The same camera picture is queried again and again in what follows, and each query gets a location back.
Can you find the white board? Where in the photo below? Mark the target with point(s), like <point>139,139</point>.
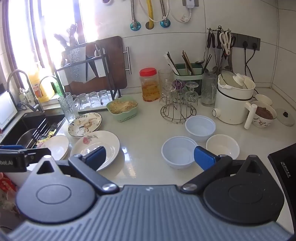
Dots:
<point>7,109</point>

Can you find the flower pattern plate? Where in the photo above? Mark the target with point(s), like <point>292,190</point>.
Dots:
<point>99,139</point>

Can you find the floral ceramic bowl with food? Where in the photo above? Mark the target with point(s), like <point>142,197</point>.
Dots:
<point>264,114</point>

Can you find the steel pot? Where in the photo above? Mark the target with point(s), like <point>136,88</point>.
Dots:
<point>26,139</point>

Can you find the white bowl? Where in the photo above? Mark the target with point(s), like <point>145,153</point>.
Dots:
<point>222,146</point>

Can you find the floral patterned plate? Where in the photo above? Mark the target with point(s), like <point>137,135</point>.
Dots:
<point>85,125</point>

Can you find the plain white plate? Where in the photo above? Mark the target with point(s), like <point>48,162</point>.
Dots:
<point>57,146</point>

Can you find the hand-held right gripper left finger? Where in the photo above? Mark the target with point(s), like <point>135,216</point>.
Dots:
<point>96,157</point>

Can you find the small curved steel faucet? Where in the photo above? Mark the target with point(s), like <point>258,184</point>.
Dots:
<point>49,78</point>

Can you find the black metal dish rack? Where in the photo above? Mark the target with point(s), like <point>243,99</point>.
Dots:
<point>109,76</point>

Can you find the tall clear glass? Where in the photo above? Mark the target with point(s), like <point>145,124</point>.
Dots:
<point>164,75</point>

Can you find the green chopstick holder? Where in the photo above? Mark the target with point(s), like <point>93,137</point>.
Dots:
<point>188,71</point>

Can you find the brown chopsticks bundle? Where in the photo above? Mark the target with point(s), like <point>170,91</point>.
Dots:
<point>186,61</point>

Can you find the textured clear utensil holder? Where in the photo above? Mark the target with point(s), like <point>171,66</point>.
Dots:
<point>74,60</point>

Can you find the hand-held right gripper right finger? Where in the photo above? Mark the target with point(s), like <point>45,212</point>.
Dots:
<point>204,158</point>

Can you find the tall steel kitchen faucet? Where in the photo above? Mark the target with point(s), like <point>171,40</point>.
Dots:
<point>27,83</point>

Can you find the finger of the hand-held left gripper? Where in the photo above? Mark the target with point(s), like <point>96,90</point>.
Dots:
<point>37,153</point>

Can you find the glass pot lid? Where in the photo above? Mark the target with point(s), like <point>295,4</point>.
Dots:
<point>285,117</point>

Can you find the brown wooden cutting board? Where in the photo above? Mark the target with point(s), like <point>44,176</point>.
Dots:
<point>114,58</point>

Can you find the black induction cooktop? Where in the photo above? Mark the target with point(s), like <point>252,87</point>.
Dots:
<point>283,164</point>

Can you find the clear glass cup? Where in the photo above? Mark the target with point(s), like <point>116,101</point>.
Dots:
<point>166,93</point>

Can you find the green basket with dried noodles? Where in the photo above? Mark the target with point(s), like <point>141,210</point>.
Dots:
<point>122,109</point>

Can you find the clear stemmed glass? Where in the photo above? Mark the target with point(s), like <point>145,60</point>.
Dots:
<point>191,95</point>

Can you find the red printed packaging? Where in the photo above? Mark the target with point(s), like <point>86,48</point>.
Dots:
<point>5,185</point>

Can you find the black kitchen sink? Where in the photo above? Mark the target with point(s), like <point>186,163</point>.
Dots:
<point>23,122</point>

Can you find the textured glass mug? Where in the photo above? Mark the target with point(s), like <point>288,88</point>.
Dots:
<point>68,107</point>

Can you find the orange liquid bottle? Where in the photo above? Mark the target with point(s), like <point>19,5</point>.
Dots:
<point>35,83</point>

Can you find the pale blue plastic bowl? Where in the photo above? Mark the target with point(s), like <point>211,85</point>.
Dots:
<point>200,128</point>
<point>175,150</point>

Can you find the hanging utensil rack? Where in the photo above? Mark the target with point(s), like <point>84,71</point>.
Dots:
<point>217,46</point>

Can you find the red lid plastic jar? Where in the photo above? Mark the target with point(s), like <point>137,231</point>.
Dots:
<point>149,88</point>

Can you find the white chopsticks bundle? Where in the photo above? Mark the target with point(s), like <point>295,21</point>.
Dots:
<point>170,62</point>

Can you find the black wall power strip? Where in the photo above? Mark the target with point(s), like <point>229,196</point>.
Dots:
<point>251,41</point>

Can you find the textured glass pitcher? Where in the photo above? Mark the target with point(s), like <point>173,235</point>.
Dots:
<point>208,90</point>

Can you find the white electric cooking pot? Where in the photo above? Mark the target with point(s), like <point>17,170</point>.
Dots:
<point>231,106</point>

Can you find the white rack box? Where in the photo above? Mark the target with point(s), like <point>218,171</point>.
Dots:
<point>101,67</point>

